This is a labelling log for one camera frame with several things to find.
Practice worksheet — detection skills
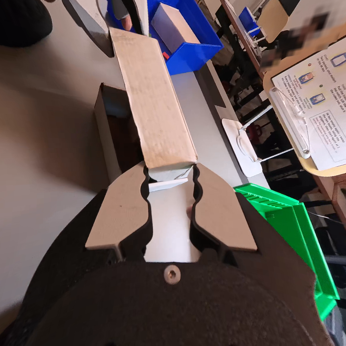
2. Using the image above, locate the black mesh cushion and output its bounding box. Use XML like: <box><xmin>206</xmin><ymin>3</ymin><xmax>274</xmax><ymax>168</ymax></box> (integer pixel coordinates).
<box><xmin>0</xmin><ymin>0</ymin><xmax>53</xmax><ymax>48</ymax></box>

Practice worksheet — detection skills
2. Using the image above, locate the green plastic bin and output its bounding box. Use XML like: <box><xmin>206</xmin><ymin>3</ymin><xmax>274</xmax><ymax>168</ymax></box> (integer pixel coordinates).
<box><xmin>234</xmin><ymin>183</ymin><xmax>340</xmax><ymax>322</ymax></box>

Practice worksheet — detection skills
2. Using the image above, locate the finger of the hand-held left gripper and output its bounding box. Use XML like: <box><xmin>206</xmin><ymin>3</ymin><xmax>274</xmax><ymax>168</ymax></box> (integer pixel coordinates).
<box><xmin>62</xmin><ymin>0</ymin><xmax>115</xmax><ymax>58</ymax></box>
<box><xmin>132</xmin><ymin>0</ymin><xmax>150</xmax><ymax>37</ymax></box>

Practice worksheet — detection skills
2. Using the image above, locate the instruction sheet on clipboard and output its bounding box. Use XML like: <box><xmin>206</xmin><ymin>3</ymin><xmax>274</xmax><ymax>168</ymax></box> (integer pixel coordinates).
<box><xmin>263</xmin><ymin>35</ymin><xmax>346</xmax><ymax>176</ymax></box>

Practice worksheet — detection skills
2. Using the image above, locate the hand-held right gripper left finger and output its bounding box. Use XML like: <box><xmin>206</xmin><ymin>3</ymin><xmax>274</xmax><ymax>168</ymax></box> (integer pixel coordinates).
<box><xmin>85</xmin><ymin>161</ymin><xmax>153</xmax><ymax>250</ymax></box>

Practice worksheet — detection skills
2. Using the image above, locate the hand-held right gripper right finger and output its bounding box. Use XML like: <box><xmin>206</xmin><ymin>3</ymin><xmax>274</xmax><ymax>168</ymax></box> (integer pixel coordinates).
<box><xmin>189</xmin><ymin>163</ymin><xmax>258</xmax><ymax>250</ymax></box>

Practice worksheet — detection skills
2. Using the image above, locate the blue plastic bin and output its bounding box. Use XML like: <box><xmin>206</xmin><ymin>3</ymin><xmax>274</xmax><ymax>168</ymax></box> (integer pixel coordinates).
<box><xmin>107</xmin><ymin>0</ymin><xmax>224</xmax><ymax>76</ymax></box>
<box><xmin>239</xmin><ymin>7</ymin><xmax>260</xmax><ymax>30</ymax></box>

